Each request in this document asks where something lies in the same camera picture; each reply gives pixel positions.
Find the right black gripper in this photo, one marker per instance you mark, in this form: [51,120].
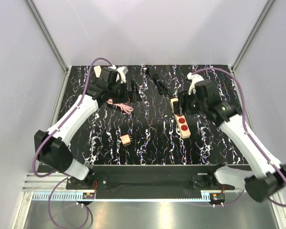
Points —
[184,97]

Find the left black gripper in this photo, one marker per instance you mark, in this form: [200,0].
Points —
[135,96]

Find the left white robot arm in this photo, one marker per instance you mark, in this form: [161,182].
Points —
[52,145]

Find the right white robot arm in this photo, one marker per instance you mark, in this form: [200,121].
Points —
[268,174]

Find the pink cube plug adapter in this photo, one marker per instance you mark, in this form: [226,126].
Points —
[125,139]

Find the beige red power strip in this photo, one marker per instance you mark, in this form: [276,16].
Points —
[180,122]

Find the white pink power strip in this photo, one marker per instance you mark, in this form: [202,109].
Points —
[97,71]

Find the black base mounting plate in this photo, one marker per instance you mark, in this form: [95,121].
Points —
[111,176]

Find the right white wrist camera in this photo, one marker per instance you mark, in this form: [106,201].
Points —
[194,78]

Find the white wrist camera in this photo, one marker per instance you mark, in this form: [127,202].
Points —
[194,78]
[122,71]

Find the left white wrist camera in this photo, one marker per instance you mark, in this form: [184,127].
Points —
[122,71]

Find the grey cable duct rail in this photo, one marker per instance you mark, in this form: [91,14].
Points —
[200,197]

